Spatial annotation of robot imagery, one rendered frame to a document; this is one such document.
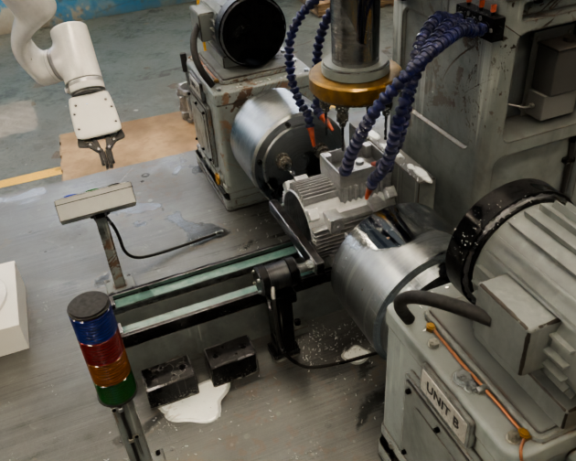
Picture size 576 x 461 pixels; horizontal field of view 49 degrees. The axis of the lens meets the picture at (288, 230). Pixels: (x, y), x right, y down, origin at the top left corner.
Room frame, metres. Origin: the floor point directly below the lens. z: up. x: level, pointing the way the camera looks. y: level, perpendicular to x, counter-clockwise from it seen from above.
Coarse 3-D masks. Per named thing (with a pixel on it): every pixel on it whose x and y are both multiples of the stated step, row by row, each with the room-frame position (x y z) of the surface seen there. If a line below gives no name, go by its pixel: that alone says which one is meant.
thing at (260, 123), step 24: (264, 96) 1.46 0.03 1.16; (288, 96) 1.44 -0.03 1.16; (240, 120) 1.43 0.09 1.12; (264, 120) 1.35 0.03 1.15; (288, 120) 1.33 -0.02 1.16; (240, 144) 1.38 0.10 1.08; (264, 144) 1.30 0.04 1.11; (288, 144) 1.32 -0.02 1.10; (336, 144) 1.37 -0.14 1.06; (264, 168) 1.30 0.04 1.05; (312, 168) 1.34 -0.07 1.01; (264, 192) 1.30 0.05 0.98
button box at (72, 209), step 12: (84, 192) 1.19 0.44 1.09; (96, 192) 1.19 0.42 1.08; (108, 192) 1.20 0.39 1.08; (120, 192) 1.20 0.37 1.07; (132, 192) 1.21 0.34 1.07; (60, 204) 1.16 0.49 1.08; (72, 204) 1.17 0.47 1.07; (84, 204) 1.17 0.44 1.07; (96, 204) 1.18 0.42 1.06; (108, 204) 1.18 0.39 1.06; (120, 204) 1.19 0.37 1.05; (132, 204) 1.21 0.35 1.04; (60, 216) 1.15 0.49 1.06; (72, 216) 1.15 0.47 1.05; (84, 216) 1.16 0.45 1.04
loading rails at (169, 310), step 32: (256, 256) 1.13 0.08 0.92; (128, 288) 1.04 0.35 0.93; (160, 288) 1.04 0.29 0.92; (192, 288) 1.05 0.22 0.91; (224, 288) 1.07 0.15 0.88; (256, 288) 1.02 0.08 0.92; (320, 288) 1.04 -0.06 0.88; (128, 320) 1.00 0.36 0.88; (160, 320) 0.94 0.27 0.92; (192, 320) 0.94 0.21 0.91; (224, 320) 0.96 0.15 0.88; (256, 320) 0.99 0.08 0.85; (128, 352) 0.89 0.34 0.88; (160, 352) 0.91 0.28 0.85; (192, 352) 0.94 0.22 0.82
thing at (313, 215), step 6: (288, 186) 1.15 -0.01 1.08; (390, 186) 1.11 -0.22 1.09; (384, 192) 1.11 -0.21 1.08; (390, 192) 1.10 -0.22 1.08; (396, 192) 1.10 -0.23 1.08; (390, 198) 1.10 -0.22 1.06; (306, 210) 1.05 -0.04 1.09; (312, 210) 1.04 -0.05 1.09; (306, 216) 1.05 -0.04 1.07; (312, 216) 1.04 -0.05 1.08; (318, 216) 1.04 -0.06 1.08
